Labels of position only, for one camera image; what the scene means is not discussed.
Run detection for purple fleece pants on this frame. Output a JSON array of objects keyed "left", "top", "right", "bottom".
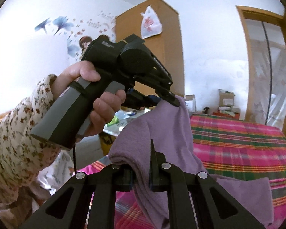
[{"left": 108, "top": 97, "right": 274, "bottom": 228}]

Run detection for speckled knit sleeve forearm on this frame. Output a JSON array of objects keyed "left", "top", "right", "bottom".
[{"left": 0, "top": 74, "right": 60, "bottom": 205}]

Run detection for glass top folding table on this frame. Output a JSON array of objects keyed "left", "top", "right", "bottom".
[{"left": 103, "top": 108, "right": 151, "bottom": 136}]

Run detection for person's left hand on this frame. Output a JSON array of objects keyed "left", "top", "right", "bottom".
[{"left": 51, "top": 60, "right": 127, "bottom": 139}]

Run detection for white plastic bag on wardrobe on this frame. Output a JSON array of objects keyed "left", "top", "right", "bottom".
[{"left": 140, "top": 6, "right": 163, "bottom": 39}]

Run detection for green tissue pack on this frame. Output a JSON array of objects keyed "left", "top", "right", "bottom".
[{"left": 106, "top": 116, "right": 119, "bottom": 127}]

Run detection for plaid pink green bedsheet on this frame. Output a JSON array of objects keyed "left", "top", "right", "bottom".
[{"left": 83, "top": 114, "right": 286, "bottom": 228}]

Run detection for white carton box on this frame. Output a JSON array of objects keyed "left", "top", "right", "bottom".
[{"left": 185, "top": 95, "right": 196, "bottom": 113}]

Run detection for red gift box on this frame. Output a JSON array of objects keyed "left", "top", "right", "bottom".
[{"left": 212, "top": 106, "right": 241, "bottom": 119}]

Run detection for brown cardboard box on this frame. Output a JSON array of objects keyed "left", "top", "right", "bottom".
[{"left": 219, "top": 89, "right": 235, "bottom": 107}]

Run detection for cartoon couple wall sticker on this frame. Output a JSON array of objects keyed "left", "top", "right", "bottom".
[{"left": 78, "top": 34, "right": 112, "bottom": 54}]

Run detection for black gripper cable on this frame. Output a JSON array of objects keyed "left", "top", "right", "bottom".
[{"left": 71, "top": 143, "right": 78, "bottom": 176}]

